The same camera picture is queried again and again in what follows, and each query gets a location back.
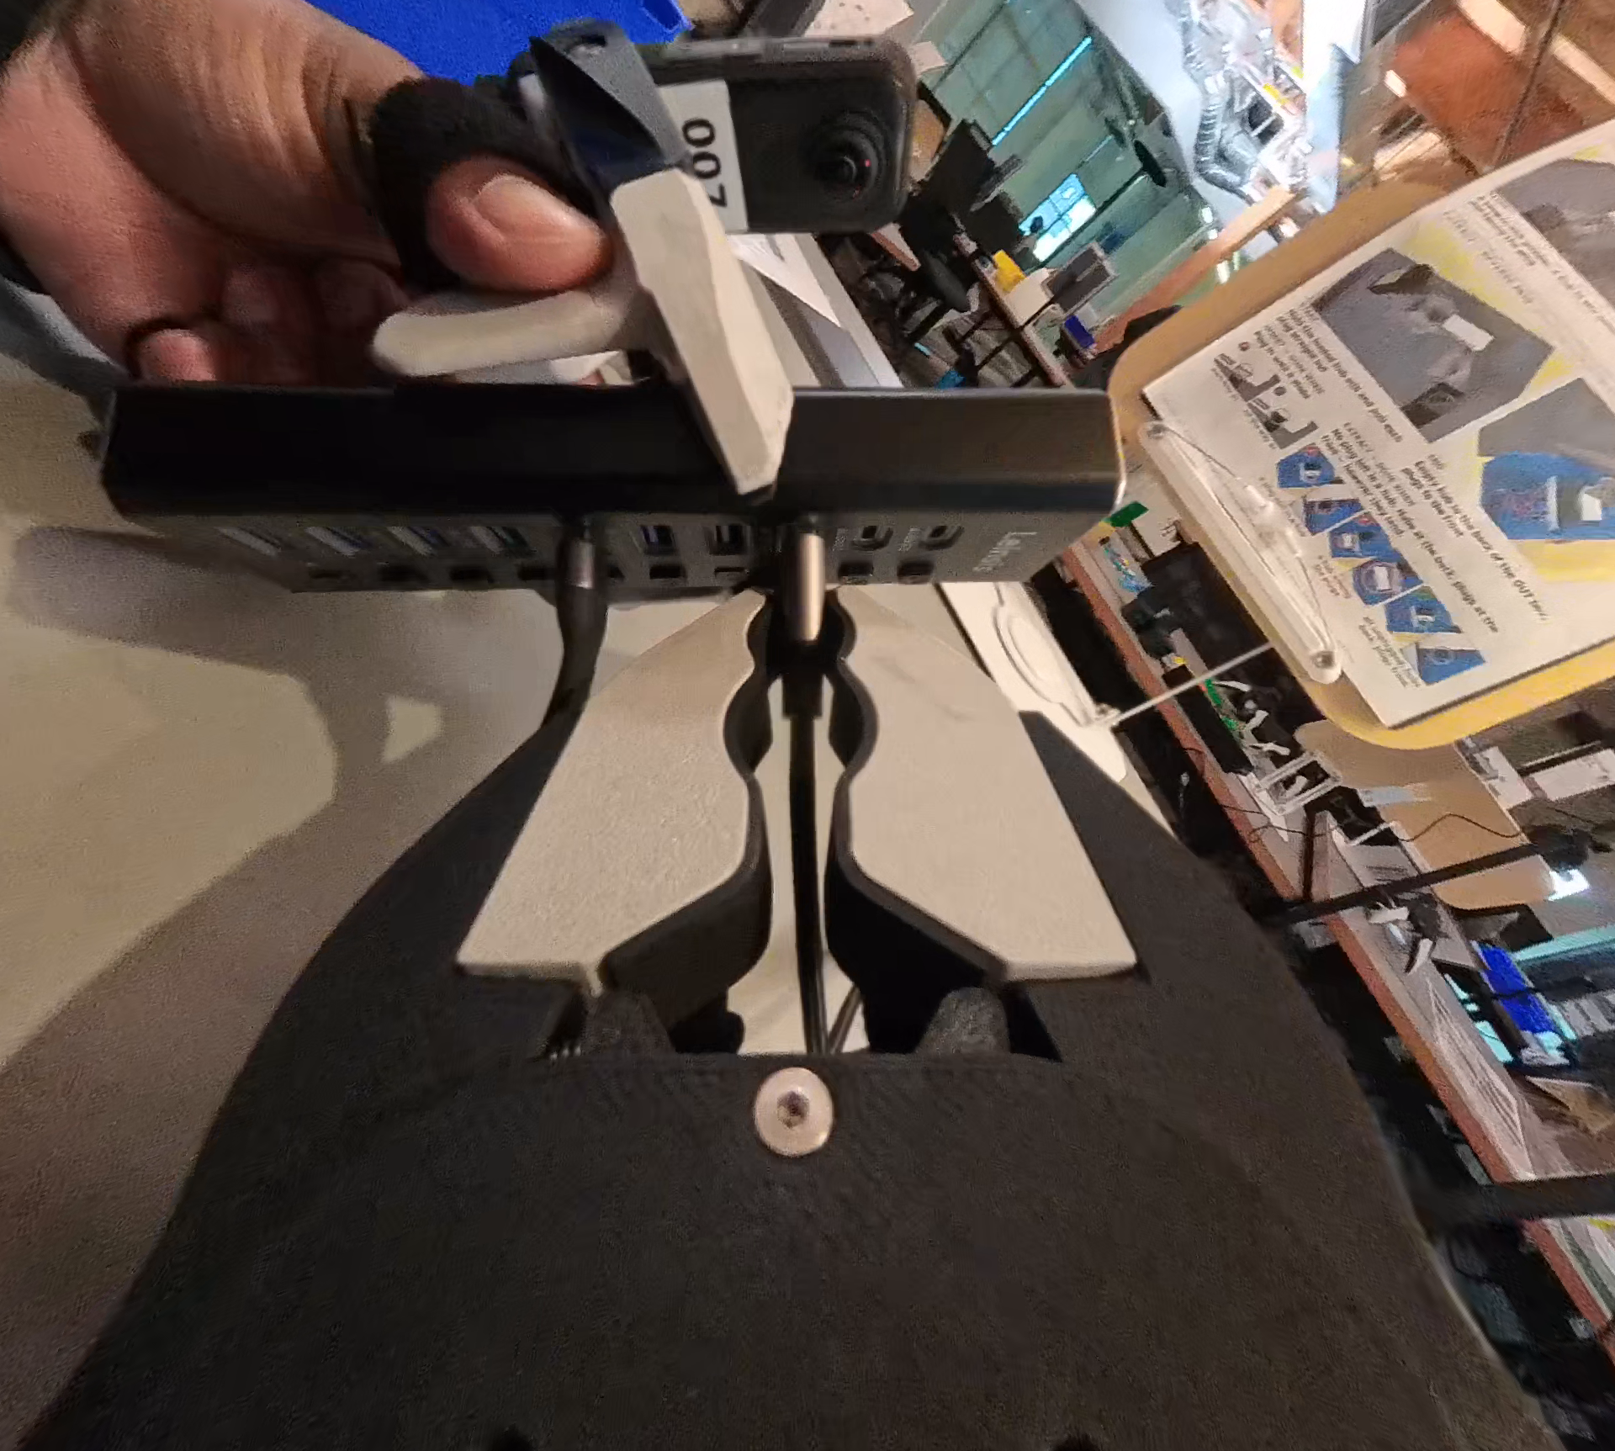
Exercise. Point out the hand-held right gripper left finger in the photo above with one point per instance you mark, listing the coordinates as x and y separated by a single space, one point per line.
632 819

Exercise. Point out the black usb hub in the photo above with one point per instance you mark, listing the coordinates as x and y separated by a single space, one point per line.
380 454

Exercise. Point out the person's left hand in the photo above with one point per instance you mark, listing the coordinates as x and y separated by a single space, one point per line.
190 126

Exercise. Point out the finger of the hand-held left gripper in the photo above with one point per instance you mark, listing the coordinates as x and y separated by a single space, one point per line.
708 340

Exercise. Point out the grey desk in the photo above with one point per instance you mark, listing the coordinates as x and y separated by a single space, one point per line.
190 782

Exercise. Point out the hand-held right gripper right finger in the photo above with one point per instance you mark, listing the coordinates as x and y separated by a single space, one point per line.
972 833

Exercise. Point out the printed instruction sheet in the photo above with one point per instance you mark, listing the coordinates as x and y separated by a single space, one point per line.
1414 429

